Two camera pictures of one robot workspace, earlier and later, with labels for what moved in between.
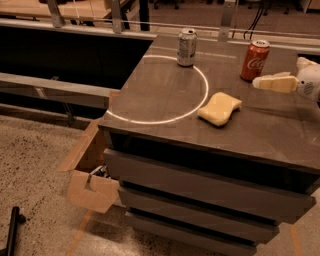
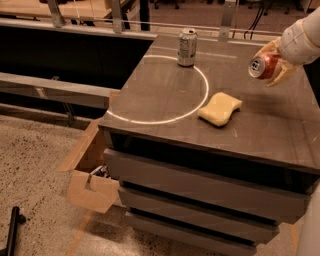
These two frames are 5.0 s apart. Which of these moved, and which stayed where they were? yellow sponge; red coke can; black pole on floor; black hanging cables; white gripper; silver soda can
Moved: red coke can; white gripper
Stayed: silver soda can; black pole on floor; black hanging cables; yellow sponge
